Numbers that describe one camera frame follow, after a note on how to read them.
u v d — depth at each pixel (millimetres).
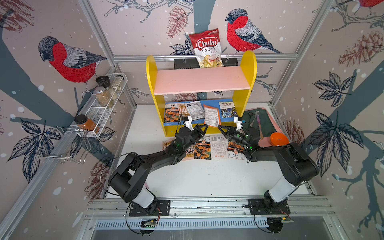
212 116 883
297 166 481
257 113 1131
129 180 438
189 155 923
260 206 730
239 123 830
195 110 974
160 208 728
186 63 946
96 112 754
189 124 775
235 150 939
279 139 951
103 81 734
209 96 1222
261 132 1033
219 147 952
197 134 742
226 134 785
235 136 778
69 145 589
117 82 856
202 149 951
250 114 1143
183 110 978
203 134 770
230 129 796
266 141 994
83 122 591
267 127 1070
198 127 744
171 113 961
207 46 819
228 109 980
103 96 712
